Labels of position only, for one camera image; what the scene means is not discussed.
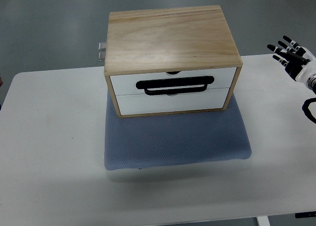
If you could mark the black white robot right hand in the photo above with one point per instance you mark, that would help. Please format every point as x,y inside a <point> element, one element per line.
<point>298,62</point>

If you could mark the white bottom drawer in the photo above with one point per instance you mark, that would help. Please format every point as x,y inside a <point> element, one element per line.
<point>145,104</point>

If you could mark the white table leg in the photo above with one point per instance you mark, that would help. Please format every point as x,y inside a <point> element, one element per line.
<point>263,221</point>

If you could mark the wooden drawer cabinet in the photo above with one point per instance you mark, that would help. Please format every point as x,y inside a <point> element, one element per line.
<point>169,40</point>

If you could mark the grey metal clamp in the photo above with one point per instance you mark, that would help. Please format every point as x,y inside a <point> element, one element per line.
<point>102,51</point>

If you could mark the blue mesh mat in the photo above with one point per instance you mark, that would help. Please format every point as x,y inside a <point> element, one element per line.
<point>176,139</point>

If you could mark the black table control panel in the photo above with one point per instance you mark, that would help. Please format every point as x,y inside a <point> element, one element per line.
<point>305,215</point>

